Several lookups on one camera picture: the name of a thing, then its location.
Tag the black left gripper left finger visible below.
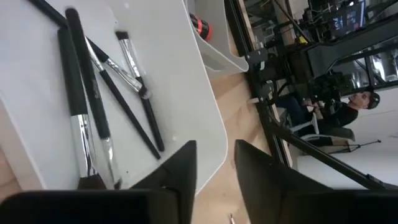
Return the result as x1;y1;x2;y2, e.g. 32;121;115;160
130;140;198;224

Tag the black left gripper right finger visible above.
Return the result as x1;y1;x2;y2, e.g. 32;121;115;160
235;139;332;224

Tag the white plastic bin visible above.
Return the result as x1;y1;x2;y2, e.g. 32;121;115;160
0;0;229;194

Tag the paintbrush pair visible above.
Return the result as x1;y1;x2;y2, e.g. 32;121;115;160
27;0;154;101

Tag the grey plastic bin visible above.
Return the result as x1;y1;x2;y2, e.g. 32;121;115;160
182;0;250;79

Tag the wide black paintbrush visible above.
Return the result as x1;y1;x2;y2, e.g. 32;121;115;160
57;26;107;191

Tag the orange paint bottle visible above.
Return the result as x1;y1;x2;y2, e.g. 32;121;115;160
188;12;215;43

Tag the grey office chair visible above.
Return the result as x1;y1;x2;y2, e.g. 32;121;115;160
289;111;357;147

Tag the person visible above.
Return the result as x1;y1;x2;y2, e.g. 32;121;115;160
275;88;381;147

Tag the black office desk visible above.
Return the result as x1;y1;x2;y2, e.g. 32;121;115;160
306;17;398;80

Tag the black computer monitor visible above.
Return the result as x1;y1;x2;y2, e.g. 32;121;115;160
328;1;367;34

